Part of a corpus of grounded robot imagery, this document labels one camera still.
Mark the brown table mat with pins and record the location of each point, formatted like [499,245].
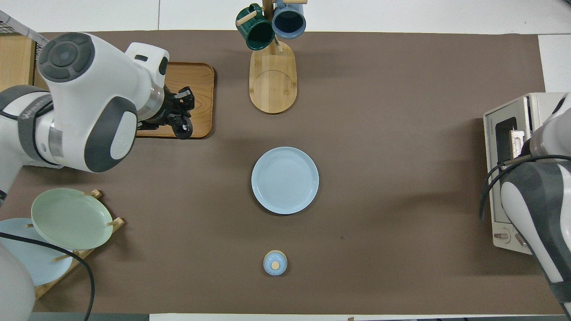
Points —
[379,178]

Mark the pale green plate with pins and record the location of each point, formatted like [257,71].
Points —
[71,218]

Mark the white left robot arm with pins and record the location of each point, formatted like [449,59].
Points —
[89,89]

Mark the wooden mug tree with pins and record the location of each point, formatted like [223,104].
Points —
[273,84]

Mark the wooden plate rack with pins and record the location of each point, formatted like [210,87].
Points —
[89,252]

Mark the white toaster oven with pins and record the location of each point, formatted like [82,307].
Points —
[542,107]

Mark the blue mug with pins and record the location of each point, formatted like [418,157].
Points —
[289,22]

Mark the light blue racked plate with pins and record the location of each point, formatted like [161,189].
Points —
[40,263]

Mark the dark green mug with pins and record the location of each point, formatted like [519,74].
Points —
[256,33]

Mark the oven door with glass window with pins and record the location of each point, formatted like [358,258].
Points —
[490,133]

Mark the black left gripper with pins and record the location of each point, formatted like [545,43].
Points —
[163,109]

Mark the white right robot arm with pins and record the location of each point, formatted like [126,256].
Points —
[535,209]

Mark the wooden serving tray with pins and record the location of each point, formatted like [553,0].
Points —
[203,80]

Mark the two-tier wooden shelf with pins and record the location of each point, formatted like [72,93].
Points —
[13,58]

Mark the light blue ridged plate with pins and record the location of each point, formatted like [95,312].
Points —
[285,180]

